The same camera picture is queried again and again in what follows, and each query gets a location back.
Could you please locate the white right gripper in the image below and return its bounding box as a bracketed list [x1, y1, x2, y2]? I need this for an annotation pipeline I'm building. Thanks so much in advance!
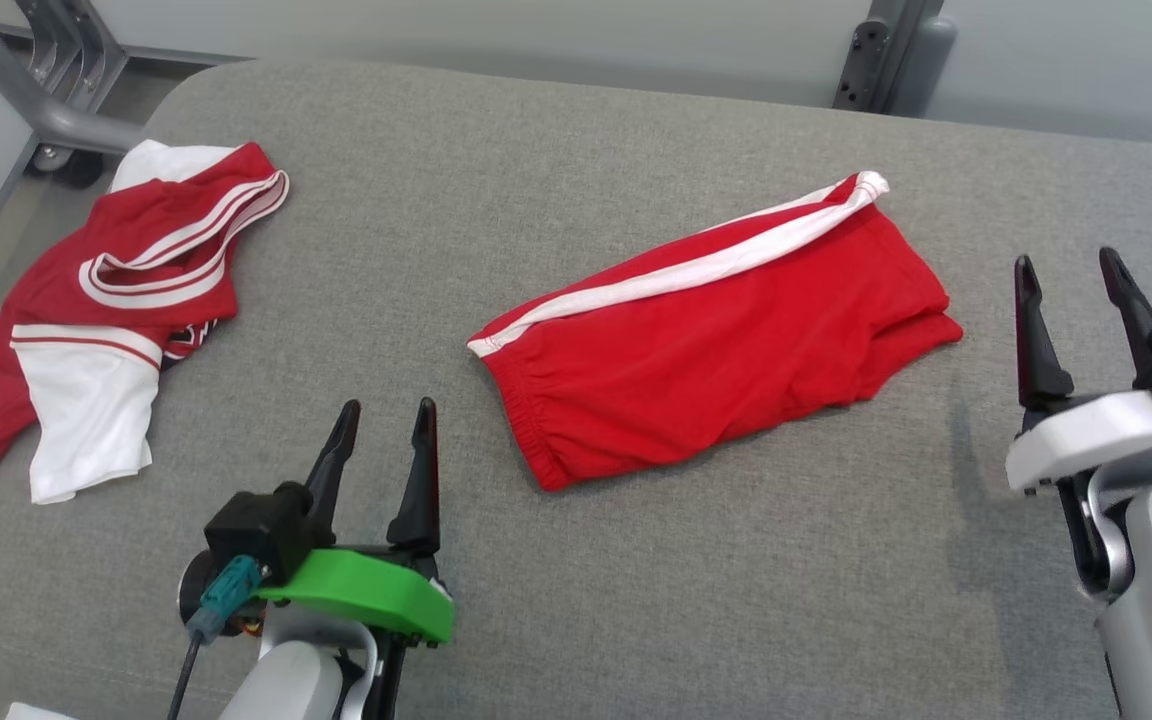
[1005, 246, 1152, 496]

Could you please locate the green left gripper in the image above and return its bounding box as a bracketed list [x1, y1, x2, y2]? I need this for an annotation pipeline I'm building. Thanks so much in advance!
[256, 397, 456, 647]

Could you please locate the red white basketball jersey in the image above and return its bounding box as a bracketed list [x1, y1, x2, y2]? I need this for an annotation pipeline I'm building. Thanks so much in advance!
[0, 140, 291, 546]

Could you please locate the red shorts white side stripe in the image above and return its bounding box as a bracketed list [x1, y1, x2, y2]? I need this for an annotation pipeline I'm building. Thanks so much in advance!
[466, 170, 965, 493]

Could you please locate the black caster wheel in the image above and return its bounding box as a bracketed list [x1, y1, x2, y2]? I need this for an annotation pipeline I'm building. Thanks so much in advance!
[26, 143, 107, 191]

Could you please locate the black cable teal connector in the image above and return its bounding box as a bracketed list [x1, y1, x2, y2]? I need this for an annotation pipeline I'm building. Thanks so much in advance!
[166, 558, 264, 720]

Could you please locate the dark grey metal bracket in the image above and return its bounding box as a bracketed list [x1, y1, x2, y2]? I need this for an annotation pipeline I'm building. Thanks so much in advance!
[833, 0, 958, 116]

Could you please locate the grey metal frame with brackets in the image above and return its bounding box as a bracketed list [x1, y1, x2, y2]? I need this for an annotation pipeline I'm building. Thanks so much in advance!
[0, 0, 147, 171]

